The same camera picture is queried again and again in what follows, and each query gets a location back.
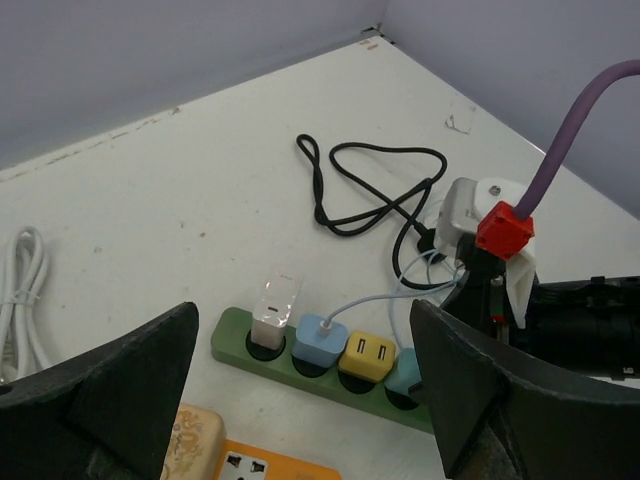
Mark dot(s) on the blue charger plug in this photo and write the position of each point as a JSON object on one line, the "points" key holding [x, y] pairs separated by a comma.
{"points": [[317, 344]]}

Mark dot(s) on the green power strip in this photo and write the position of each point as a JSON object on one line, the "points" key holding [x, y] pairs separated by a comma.
{"points": [[230, 345]]}

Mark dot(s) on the yellow USB charger plug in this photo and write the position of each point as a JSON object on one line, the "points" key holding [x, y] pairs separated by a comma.
{"points": [[367, 357]]}

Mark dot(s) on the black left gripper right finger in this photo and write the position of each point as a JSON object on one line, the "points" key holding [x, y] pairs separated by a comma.
{"points": [[499, 413]]}

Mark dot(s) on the white charger plug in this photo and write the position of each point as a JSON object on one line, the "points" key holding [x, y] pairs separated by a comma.
{"points": [[272, 312]]}

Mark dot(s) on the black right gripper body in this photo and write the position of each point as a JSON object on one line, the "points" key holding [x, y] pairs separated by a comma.
{"points": [[588, 326]]}

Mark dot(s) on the beige cube socket adapter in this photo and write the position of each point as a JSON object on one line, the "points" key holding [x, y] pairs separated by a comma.
{"points": [[195, 445]]}

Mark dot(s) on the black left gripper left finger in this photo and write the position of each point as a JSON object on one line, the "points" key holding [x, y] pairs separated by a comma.
{"points": [[105, 414]]}

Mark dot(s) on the teal charger plug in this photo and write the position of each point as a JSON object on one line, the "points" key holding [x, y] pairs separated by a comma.
{"points": [[404, 374]]}

